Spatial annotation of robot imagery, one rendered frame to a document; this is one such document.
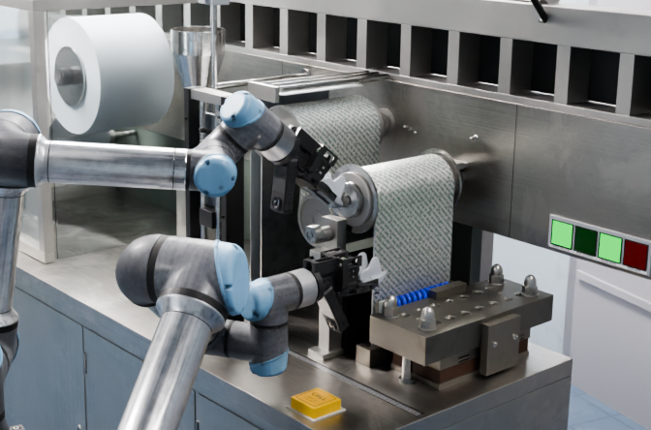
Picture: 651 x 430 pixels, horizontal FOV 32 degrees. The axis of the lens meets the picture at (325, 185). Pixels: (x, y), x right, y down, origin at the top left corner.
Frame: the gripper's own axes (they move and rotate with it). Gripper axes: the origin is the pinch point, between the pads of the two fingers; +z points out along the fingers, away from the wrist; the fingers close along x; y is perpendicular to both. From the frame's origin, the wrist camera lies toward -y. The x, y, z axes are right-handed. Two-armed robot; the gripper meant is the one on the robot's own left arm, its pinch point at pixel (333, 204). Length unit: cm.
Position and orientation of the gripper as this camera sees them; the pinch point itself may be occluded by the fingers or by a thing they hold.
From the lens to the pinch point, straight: 233.9
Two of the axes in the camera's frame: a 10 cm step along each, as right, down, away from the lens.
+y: 4.9, -8.4, 2.2
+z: 5.7, 5.0, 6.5
